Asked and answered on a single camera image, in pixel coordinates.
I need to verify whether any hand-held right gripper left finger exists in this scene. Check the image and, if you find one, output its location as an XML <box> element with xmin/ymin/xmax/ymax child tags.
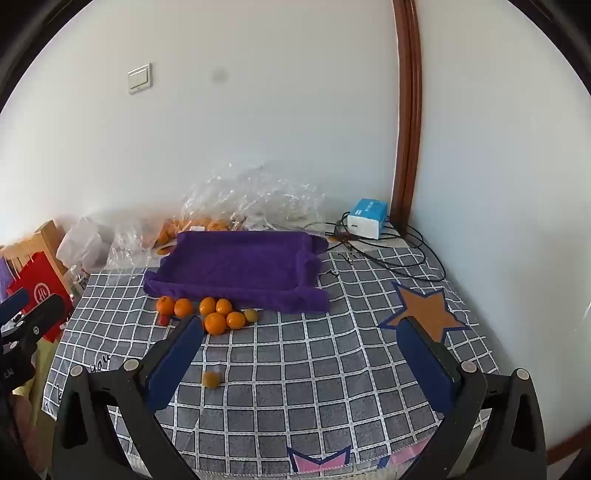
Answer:
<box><xmin>53</xmin><ymin>316</ymin><xmax>206</xmax><ymax>480</ymax></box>

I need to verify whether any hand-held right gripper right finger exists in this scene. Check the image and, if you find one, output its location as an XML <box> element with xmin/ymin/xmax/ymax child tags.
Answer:
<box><xmin>396</xmin><ymin>316</ymin><xmax>548</xmax><ymax>480</ymax></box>

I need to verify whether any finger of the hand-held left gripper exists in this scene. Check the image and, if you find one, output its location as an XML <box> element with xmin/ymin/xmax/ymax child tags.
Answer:
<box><xmin>9</xmin><ymin>294</ymin><xmax>68</xmax><ymax>346</ymax></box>
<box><xmin>0</xmin><ymin>290</ymin><xmax>31</xmax><ymax>326</ymax></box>

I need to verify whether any purple towel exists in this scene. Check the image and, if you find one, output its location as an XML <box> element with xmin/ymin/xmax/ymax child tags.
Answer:
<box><xmin>143</xmin><ymin>231</ymin><xmax>331</xmax><ymax>315</ymax></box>

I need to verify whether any red paper bag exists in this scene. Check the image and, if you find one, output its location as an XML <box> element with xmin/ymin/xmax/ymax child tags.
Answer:
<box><xmin>4</xmin><ymin>251</ymin><xmax>75</xmax><ymax>342</ymax></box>

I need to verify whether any clear plastic bottle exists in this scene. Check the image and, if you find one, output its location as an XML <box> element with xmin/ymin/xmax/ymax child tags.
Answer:
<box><xmin>65</xmin><ymin>263</ymin><xmax>90</xmax><ymax>296</ymax></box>

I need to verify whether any light wooden chair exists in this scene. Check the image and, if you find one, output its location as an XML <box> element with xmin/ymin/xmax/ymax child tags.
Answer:
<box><xmin>0</xmin><ymin>220</ymin><xmax>70</xmax><ymax>278</ymax></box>

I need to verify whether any white plastic bag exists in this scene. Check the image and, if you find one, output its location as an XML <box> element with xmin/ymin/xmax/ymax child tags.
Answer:
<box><xmin>56</xmin><ymin>216</ymin><xmax>116</xmax><ymax>271</ymax></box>

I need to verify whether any clear plastic bag with fruit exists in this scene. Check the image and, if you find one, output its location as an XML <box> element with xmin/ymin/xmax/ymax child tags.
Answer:
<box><xmin>108</xmin><ymin>215</ymin><xmax>232</xmax><ymax>268</ymax></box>

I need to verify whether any grey checked tablecloth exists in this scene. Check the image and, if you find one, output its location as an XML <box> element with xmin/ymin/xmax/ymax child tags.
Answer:
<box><xmin>41</xmin><ymin>222</ymin><xmax>502</xmax><ymax>476</ymax></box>

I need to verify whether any pile of bagged oranges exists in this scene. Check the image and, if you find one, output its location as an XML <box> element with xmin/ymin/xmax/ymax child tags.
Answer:
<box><xmin>154</xmin><ymin>218</ymin><xmax>232</xmax><ymax>247</ymax></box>

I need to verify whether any blue and white box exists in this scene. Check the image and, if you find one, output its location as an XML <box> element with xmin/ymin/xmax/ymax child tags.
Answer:
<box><xmin>347</xmin><ymin>198</ymin><xmax>389</xmax><ymax>240</ymax></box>

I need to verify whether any large clear plastic bag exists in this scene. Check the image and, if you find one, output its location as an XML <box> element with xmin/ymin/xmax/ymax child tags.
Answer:
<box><xmin>182</xmin><ymin>161</ymin><xmax>326</xmax><ymax>232</ymax></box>

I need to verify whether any black cable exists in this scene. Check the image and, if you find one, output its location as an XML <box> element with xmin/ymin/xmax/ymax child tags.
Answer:
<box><xmin>302</xmin><ymin>211</ymin><xmax>446</xmax><ymax>281</ymax></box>

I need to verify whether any brown wooden door frame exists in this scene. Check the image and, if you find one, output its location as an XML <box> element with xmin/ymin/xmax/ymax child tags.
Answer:
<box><xmin>392</xmin><ymin>0</ymin><xmax>423</xmax><ymax>227</ymax></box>

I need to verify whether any white light switch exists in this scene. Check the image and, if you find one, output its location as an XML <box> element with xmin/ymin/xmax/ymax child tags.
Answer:
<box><xmin>127</xmin><ymin>63</ymin><xmax>153</xmax><ymax>95</ymax></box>

